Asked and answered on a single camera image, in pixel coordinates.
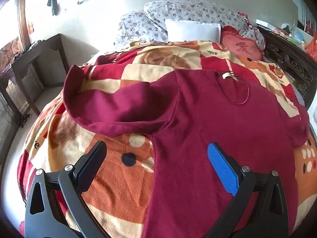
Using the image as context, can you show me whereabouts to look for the red heart-shaped cushion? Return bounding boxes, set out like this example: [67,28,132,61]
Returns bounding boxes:
[221,26,264,61]

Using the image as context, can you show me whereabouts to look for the floral pillow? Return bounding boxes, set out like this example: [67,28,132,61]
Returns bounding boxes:
[114,11,169,45]

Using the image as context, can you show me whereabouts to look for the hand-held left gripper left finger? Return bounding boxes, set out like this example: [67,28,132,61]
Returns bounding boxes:
[25,140,109,238]

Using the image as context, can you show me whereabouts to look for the orange plastic bag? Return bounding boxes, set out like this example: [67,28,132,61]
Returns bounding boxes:
[306,33,317,62]

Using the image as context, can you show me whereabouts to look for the orange red printed blanket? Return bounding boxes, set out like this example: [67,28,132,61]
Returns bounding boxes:
[17,40,317,238]

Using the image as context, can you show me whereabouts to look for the floral pillows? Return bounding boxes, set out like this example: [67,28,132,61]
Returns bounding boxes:
[144,0,265,51]

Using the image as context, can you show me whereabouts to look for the grey hanging cloth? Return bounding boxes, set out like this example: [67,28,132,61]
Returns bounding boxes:
[47,0,60,15]

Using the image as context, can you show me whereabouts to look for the white box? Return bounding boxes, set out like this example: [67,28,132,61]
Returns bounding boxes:
[256,19,274,29]

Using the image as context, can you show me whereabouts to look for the carved dark wooden headboard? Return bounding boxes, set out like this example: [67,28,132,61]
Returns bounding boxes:
[256,25,317,105]

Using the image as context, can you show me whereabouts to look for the dark wooden table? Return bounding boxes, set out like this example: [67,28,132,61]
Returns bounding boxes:
[0,33,70,116]

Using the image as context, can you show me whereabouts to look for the white pillow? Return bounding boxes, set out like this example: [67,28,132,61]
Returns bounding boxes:
[165,18,222,42]

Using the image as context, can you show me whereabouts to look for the maroon t-shirt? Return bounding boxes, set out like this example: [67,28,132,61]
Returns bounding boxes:
[63,65,309,238]

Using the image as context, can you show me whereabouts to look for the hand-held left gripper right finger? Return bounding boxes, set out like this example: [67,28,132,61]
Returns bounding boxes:
[207,142,290,238]

